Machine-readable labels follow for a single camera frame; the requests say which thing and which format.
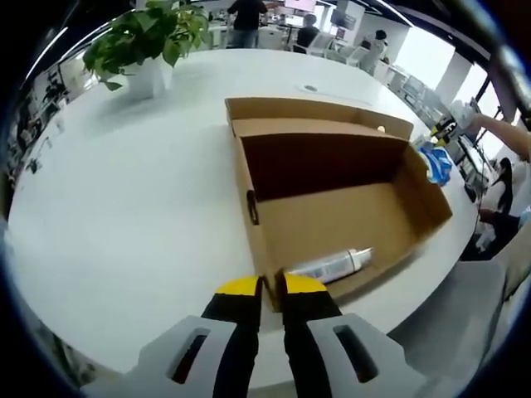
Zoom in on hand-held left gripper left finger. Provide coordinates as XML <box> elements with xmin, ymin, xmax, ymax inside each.
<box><xmin>136</xmin><ymin>275</ymin><xmax>265</xmax><ymax>398</ymax></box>

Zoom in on grey chair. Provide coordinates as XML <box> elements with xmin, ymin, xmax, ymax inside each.
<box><xmin>392</xmin><ymin>259</ymin><xmax>507</xmax><ymax>374</ymax></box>

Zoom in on dark blue wet wipes packet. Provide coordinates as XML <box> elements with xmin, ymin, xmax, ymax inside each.
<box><xmin>422</xmin><ymin>145</ymin><xmax>453</xmax><ymax>186</ymax></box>

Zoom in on white spray bottle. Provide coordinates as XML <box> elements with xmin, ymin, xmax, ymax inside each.
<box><xmin>290</xmin><ymin>247</ymin><xmax>377</xmax><ymax>285</ymax></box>

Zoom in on dark wall monitor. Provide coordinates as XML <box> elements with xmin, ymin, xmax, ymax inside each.
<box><xmin>331</xmin><ymin>10</ymin><xmax>358</xmax><ymax>27</ymax></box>

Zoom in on green potted plant white pot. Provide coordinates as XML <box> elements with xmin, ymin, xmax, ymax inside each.
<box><xmin>82</xmin><ymin>0</ymin><xmax>212</xmax><ymax>99</ymax></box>

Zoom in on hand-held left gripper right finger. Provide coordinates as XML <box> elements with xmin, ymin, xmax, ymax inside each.
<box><xmin>276</xmin><ymin>272</ymin><xmax>410</xmax><ymax>398</ymax></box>

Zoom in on brown cardboard shoe box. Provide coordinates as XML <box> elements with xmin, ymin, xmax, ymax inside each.
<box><xmin>225</xmin><ymin>97</ymin><xmax>454</xmax><ymax>313</ymax></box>

